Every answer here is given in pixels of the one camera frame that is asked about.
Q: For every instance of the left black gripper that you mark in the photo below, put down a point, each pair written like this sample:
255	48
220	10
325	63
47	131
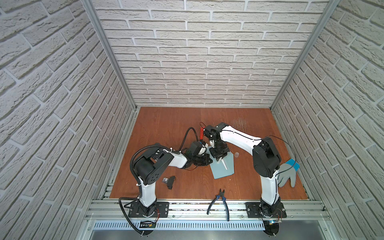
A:
206	161

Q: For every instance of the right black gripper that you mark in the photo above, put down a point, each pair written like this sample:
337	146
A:
217	155

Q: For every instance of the pink white letter card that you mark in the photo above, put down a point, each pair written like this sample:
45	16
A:
224	164

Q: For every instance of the white glue stick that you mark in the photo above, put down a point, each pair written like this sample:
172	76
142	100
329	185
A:
203	149

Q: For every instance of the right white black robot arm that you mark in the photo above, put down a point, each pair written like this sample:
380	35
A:
266	162

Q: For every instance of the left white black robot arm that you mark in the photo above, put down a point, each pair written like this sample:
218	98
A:
150	162

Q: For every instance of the red black pipe wrench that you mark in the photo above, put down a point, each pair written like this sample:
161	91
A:
201	133

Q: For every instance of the small black clip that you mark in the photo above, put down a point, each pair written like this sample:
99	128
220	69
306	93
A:
169	182

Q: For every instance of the grey blue work glove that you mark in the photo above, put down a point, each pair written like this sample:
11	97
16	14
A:
288	171

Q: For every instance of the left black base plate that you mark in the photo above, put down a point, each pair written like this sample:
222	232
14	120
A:
138	210

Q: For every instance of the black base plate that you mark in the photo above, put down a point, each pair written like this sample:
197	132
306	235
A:
263	210
138	210

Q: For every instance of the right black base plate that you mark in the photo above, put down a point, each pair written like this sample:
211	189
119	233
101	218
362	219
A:
263	210

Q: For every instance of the aluminium frame rail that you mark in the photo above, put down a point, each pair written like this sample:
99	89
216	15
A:
193	210

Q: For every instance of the white slotted cable duct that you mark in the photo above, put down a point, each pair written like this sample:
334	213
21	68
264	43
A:
179	225

